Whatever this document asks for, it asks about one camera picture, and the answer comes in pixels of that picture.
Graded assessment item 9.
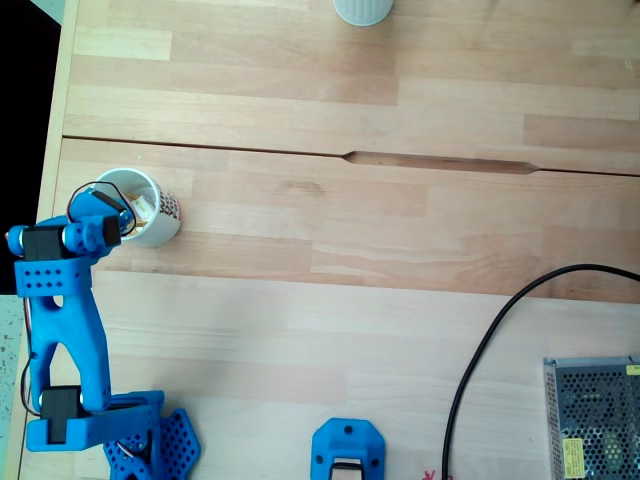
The white mug with black text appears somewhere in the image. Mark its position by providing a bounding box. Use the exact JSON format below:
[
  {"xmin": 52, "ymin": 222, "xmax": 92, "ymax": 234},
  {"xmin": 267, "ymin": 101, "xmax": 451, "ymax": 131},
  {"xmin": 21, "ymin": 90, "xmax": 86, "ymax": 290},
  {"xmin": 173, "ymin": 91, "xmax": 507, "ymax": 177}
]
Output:
[{"xmin": 92, "ymin": 167, "xmax": 183, "ymax": 249}]

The white ribbed cup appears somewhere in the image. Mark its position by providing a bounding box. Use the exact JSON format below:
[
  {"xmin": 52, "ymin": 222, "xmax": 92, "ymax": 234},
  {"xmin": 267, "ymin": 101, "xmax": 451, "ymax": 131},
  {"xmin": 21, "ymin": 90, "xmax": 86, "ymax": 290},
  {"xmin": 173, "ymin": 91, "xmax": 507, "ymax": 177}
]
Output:
[{"xmin": 332, "ymin": 0, "xmax": 395, "ymax": 27}]

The wooden base board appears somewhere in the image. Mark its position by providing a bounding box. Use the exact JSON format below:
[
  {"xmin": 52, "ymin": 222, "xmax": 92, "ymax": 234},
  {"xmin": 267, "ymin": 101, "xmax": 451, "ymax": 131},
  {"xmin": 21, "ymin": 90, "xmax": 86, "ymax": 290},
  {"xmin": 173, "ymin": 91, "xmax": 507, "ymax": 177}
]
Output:
[{"xmin": 74, "ymin": 269, "xmax": 640, "ymax": 480}]

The metal mesh power supply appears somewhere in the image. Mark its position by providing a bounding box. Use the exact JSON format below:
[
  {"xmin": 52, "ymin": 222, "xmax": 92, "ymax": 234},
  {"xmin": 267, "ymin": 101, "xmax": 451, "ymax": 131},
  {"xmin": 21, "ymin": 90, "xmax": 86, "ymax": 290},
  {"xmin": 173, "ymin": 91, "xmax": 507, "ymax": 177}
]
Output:
[{"xmin": 543, "ymin": 355, "xmax": 640, "ymax": 480}]

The blue post base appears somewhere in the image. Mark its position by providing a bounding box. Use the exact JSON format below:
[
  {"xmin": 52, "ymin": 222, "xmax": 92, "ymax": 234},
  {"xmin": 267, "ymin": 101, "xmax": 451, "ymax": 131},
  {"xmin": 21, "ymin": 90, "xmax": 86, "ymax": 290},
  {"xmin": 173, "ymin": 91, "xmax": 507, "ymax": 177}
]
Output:
[{"xmin": 310, "ymin": 417, "xmax": 388, "ymax": 480}]

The wooden post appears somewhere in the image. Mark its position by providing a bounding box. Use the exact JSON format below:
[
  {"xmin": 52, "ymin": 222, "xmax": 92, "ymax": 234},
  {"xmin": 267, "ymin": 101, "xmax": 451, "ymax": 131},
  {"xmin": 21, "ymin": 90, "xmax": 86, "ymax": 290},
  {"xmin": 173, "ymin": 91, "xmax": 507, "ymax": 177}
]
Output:
[{"xmin": 332, "ymin": 457, "xmax": 365, "ymax": 480}]

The thick black cable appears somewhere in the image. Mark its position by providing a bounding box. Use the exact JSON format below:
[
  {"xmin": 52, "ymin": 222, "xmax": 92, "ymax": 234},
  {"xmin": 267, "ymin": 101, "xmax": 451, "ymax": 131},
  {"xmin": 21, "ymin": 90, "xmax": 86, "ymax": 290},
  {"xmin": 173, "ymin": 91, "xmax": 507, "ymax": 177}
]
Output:
[{"xmin": 441, "ymin": 263, "xmax": 640, "ymax": 480}]

